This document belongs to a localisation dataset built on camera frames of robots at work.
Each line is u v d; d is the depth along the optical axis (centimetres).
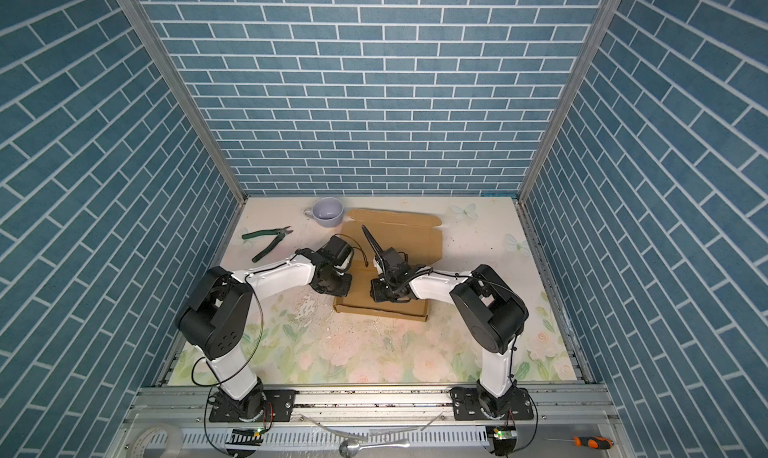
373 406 75
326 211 112
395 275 74
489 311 49
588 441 68
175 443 69
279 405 74
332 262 74
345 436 70
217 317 48
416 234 106
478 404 67
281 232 108
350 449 67
